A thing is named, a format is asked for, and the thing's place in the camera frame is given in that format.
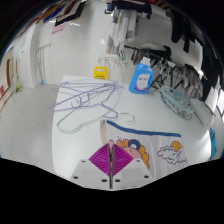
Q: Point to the teal bags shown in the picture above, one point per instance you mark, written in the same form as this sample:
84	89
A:
213	143

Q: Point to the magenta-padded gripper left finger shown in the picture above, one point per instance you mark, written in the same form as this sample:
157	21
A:
100	160

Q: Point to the cartoon print towel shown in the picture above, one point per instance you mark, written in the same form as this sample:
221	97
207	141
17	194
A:
156	140

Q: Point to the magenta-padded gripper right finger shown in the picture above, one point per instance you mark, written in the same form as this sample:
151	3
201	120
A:
122	160

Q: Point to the long white board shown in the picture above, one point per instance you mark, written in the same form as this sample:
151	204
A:
205	111

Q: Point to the row of dark hanging clothes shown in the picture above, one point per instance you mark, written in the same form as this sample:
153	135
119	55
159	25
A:
210	63

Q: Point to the white clip drying hanger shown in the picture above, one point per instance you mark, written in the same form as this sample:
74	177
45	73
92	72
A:
111	60

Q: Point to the black folding drying rack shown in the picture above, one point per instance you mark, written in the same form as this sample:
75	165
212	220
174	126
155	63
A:
156	55

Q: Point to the white hanging garments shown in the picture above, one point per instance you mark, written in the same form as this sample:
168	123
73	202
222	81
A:
121	28

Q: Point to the row of colourful hanging clothes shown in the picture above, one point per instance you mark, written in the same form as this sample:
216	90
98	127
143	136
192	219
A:
63	11

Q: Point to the yellow caution floor sign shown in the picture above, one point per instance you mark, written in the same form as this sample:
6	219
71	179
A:
100	73

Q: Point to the mops on wall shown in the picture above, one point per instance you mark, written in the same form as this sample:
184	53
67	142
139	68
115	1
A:
41	66

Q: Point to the blue detergent bottle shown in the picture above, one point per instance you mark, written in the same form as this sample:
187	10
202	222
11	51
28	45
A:
141	78

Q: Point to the grey garment on rack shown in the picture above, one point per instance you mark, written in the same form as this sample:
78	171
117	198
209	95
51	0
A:
192	81

